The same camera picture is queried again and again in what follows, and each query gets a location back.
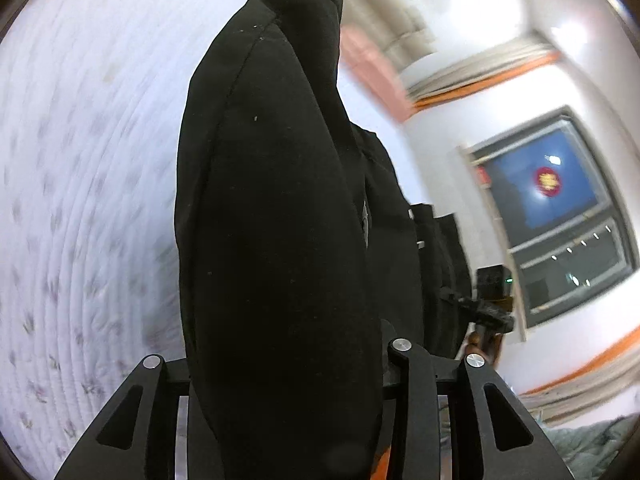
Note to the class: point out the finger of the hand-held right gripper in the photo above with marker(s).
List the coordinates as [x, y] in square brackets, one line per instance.
[457, 300]

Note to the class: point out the pink folded blanket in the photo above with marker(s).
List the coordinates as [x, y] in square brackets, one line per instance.
[375, 70]

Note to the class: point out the black hooded jacket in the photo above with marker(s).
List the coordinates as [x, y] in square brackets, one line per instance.
[275, 210]

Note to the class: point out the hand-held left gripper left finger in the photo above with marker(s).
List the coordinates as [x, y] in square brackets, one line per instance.
[157, 400]

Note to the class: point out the white quilted bed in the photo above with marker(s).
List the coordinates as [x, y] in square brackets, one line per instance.
[75, 160]

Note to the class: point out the beige padded headboard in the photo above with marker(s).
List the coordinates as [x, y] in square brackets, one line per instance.
[400, 15]

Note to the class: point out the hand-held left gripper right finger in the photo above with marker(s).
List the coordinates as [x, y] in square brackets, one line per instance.
[415, 390]

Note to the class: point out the grey-green cloth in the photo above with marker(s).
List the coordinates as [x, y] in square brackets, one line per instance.
[590, 452]

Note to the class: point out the person's right hand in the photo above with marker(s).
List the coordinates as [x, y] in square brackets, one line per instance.
[474, 344]

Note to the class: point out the beige curtain orange trim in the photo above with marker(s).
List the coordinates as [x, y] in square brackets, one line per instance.
[590, 375]
[480, 72]

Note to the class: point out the red round window sticker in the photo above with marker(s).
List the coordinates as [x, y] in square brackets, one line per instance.
[547, 181]

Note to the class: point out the grey framed window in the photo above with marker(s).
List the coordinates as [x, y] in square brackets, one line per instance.
[565, 240]

